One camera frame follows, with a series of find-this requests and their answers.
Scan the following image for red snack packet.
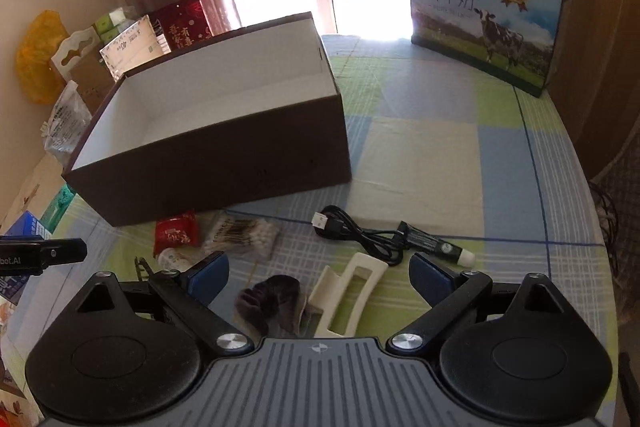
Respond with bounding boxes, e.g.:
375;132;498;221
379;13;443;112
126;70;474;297
152;211;200;258

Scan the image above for black usb cable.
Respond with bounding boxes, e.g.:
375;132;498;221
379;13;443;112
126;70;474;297
311;205;408;267

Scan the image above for cardboard box with white handle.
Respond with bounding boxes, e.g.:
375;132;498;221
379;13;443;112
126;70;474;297
49;26;119;118

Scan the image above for red gift bag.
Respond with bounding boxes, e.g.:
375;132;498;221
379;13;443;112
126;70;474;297
149;0;214;54

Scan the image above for cotton swabs packet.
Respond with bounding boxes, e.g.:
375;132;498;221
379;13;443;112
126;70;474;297
202;213;281;260

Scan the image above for black metal clip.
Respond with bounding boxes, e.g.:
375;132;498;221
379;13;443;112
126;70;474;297
132;257;157;282

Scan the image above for clear plastic bag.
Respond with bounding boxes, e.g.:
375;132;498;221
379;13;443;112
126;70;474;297
42;81;94;168

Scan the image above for green boxes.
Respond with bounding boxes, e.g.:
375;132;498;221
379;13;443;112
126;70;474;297
92;7;135;44

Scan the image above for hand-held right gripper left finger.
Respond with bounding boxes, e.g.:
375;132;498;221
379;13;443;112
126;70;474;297
75;252;256;355

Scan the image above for white printed box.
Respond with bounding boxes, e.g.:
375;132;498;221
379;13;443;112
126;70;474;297
99;14;172;81

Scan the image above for brown cardboard box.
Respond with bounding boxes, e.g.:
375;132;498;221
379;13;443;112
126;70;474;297
61;11;353;228

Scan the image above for white plastic holder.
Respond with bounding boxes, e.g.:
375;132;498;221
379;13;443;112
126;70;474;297
306;252;390;338

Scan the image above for yellow plastic bag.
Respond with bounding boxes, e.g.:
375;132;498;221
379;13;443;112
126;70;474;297
15;9;69;104

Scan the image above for dark green ointment tube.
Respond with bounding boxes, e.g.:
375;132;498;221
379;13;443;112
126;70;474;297
397;221;476;267

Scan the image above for dark fuzzy scrunchie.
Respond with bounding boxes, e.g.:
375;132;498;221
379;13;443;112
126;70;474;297
235;274;307;338

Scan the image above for small white packet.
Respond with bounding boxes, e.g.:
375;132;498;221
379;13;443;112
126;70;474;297
157;247;193;272

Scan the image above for green packet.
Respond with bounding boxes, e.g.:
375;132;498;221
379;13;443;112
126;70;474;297
41;186;77;229

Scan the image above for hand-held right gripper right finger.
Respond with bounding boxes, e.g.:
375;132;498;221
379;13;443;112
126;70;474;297
387;252;566;355

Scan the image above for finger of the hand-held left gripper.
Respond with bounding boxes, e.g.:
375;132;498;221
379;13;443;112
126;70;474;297
42;238;88;267

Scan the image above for small blue box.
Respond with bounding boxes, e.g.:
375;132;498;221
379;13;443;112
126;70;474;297
0;211;53;303

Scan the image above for wicker chair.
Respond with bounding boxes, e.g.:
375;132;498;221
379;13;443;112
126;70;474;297
589;122;640;358

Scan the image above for blue milk carton case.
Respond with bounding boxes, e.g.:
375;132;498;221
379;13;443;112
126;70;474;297
406;0;576;98

